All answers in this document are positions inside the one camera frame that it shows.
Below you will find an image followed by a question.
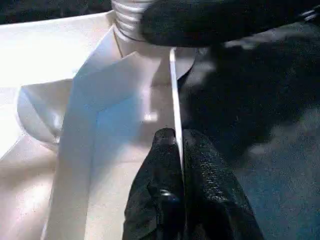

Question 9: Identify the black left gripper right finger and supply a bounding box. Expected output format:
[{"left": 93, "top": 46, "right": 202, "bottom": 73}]
[{"left": 181, "top": 129, "right": 266, "bottom": 240}]

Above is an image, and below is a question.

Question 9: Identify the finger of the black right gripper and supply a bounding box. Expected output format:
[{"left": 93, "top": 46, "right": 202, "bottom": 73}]
[{"left": 140, "top": 0, "right": 320, "bottom": 49}]

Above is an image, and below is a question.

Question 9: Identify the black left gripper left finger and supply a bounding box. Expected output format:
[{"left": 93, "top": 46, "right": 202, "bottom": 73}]
[{"left": 121, "top": 128, "right": 187, "bottom": 240}]

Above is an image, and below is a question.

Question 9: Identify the white plastic table leg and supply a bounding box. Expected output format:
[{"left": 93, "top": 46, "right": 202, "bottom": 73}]
[{"left": 111, "top": 0, "right": 156, "bottom": 43}]

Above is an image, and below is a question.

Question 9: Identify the white plastic table top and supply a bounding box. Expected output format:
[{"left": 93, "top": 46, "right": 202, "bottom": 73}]
[{"left": 0, "top": 11, "right": 198, "bottom": 240}]

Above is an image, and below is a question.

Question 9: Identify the black work mat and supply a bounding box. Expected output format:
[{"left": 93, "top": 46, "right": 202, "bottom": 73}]
[{"left": 0, "top": 0, "right": 320, "bottom": 240}]

